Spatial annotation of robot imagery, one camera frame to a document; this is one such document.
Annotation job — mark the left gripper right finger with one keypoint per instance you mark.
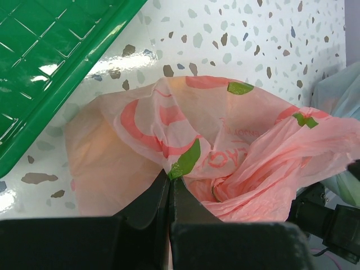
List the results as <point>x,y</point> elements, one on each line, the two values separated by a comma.
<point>199,240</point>

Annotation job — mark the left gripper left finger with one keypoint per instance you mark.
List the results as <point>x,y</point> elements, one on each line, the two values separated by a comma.
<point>134,238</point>

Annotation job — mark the pink plastic bag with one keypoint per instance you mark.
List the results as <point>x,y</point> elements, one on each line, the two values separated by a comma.
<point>242,151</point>

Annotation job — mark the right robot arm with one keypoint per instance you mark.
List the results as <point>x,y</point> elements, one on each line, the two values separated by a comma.
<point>338,228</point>

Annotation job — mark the green plastic tray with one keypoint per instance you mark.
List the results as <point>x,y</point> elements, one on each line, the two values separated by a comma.
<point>47,48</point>

